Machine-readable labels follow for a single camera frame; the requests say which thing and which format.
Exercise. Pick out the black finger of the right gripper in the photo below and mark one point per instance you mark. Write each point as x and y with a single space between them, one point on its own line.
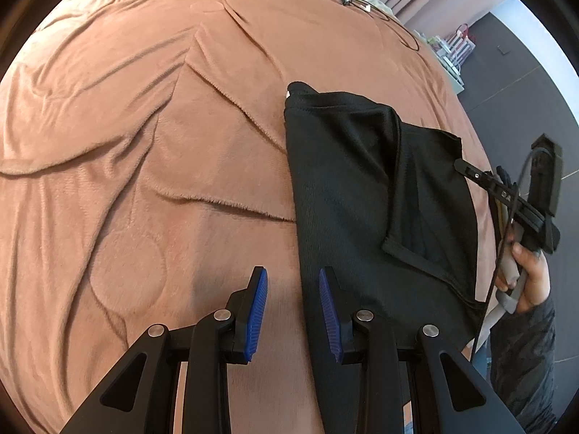
484 180

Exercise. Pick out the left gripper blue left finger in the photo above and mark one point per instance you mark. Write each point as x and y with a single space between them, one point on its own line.
257 292

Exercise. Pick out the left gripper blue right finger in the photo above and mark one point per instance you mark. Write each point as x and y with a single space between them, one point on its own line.
330 296

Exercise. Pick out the black sleeveless shirt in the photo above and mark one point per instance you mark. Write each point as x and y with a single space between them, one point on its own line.
380 202

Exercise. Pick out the person's right forearm sleeve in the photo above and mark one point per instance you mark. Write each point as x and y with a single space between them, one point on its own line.
522 371

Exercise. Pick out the person's right hand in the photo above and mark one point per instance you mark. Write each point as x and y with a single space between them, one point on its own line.
533 286

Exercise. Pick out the pink white striped bag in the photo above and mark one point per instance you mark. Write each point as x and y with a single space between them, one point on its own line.
459 45

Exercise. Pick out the white bedside nightstand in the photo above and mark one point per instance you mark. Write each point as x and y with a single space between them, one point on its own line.
438 49

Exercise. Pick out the brown bed blanket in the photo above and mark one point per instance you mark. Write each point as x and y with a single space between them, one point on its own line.
144 174

